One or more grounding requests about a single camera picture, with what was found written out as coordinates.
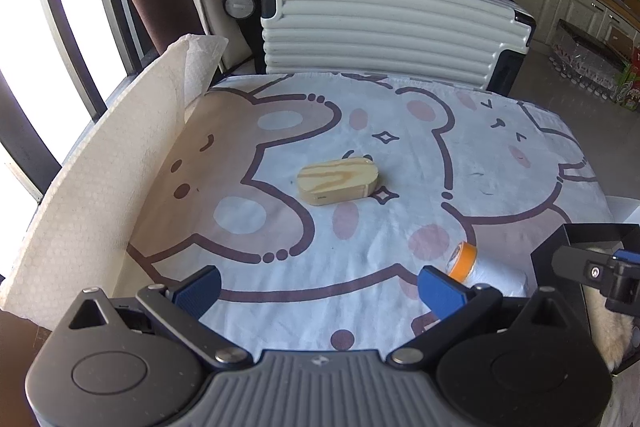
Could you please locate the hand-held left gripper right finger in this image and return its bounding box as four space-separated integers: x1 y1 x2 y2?
390 265 574 367

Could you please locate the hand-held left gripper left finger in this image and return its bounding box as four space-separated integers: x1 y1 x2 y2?
65 265 254 369

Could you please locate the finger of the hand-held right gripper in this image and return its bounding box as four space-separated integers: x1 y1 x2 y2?
551 244 640 314

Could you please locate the black cardboard box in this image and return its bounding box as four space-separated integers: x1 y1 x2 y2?
530 222 640 378

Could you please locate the cream plush toy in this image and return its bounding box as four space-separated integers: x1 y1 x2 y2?
582 242 640 370

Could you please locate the white foam sheet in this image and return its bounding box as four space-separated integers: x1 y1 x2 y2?
0 33 230 330

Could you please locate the oval wooden box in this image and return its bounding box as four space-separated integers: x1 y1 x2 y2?
296 157 379 206

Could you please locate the bear printed blanket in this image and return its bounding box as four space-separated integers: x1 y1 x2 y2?
125 72 617 353

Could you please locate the green and red carton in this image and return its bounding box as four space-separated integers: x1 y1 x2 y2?
617 49 640 110

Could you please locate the pack of bottles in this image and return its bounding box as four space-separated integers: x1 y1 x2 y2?
550 19 632 104

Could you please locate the white ribbed suitcase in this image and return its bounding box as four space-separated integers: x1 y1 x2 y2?
223 0 537 98

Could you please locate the dark window frame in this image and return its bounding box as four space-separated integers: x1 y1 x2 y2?
0 0 146 202

